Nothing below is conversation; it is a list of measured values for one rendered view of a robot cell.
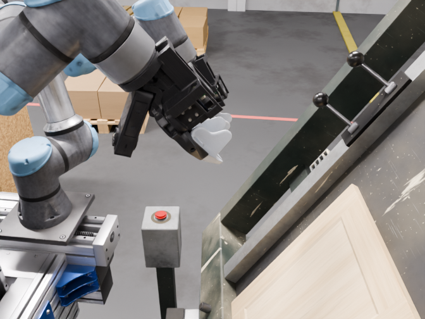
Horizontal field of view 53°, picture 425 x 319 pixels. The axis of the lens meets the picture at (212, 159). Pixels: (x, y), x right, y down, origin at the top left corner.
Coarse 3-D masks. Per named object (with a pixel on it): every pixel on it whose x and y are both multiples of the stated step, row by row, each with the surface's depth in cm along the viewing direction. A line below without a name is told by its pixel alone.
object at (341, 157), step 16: (416, 64) 94; (416, 80) 92; (400, 96) 94; (416, 96) 94; (384, 112) 96; (400, 112) 96; (368, 128) 99; (384, 128) 99; (352, 144) 101; (368, 144) 101; (336, 160) 103; (352, 160) 103; (320, 176) 106; (336, 176) 106; (304, 192) 109; (320, 192) 109; (288, 208) 112; (304, 208) 111; (272, 224) 116; (288, 224) 114; (256, 240) 119; (272, 240) 117; (240, 256) 123; (256, 256) 121; (224, 272) 127; (240, 272) 124
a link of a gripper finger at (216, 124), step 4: (220, 116) 66; (208, 120) 65; (212, 120) 66; (216, 120) 66; (220, 120) 66; (224, 120) 66; (200, 124) 65; (204, 124) 66; (208, 124) 66; (212, 124) 66; (216, 124) 66; (220, 124) 66; (224, 124) 66; (192, 128) 65; (208, 128) 66; (212, 128) 66; (216, 128) 66; (220, 128) 67
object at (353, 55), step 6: (348, 54) 97; (354, 54) 96; (360, 54) 96; (348, 60) 97; (354, 60) 96; (360, 60) 96; (354, 66) 97; (366, 66) 97; (372, 72) 96; (378, 78) 96; (384, 84) 96; (390, 84) 95; (396, 84) 94; (390, 90) 95
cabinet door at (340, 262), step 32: (352, 192) 96; (320, 224) 101; (352, 224) 91; (288, 256) 106; (320, 256) 95; (352, 256) 86; (384, 256) 79; (256, 288) 112; (288, 288) 100; (320, 288) 90; (352, 288) 82; (384, 288) 75
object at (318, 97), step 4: (320, 92) 102; (324, 92) 102; (316, 96) 102; (320, 96) 101; (324, 96) 101; (312, 100) 103; (316, 100) 102; (320, 100) 101; (324, 100) 101; (328, 100) 102; (316, 104) 102; (320, 104) 102; (324, 104) 102; (328, 104) 102; (328, 108) 102; (332, 108) 102; (336, 112) 102; (340, 116) 102; (344, 116) 102; (344, 120) 101; (348, 120) 101; (348, 124) 101; (352, 124) 101; (356, 124) 100; (348, 128) 101; (352, 128) 101; (356, 128) 100; (352, 132) 101
